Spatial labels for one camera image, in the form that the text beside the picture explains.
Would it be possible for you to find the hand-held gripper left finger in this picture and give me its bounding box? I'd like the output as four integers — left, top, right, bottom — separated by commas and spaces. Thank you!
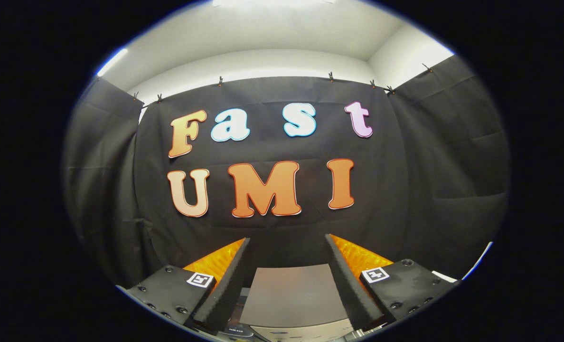
116, 237, 252, 335

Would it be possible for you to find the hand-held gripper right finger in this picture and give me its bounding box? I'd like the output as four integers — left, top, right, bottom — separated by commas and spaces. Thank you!
325, 234, 461, 332

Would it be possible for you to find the row of black cloth clips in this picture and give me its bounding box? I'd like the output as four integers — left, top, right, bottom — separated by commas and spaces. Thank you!
132, 63, 433, 103

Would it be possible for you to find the black side curtain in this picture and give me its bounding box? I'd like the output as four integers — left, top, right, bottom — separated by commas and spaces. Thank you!
389, 55, 510, 281
63, 76, 145, 288

